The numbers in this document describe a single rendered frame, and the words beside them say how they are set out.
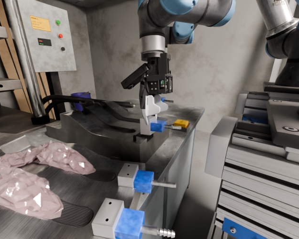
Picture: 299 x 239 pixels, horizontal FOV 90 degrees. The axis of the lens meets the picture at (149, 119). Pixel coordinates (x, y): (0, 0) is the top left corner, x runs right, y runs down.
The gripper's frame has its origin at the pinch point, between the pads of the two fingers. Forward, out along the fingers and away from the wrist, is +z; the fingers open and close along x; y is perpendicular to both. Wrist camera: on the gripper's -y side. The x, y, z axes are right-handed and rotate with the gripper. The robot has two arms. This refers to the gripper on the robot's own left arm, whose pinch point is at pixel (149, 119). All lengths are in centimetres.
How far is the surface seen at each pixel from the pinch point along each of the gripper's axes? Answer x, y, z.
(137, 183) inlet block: -18.5, 5.4, 10.8
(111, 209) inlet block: -27.4, 5.5, 10.1
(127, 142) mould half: -6.9, -4.7, 6.4
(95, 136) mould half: -6.4, -18.9, 6.0
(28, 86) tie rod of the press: 2, -73, -14
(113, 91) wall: 255, -223, -9
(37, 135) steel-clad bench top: -6, -57, 9
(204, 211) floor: 67, 13, 89
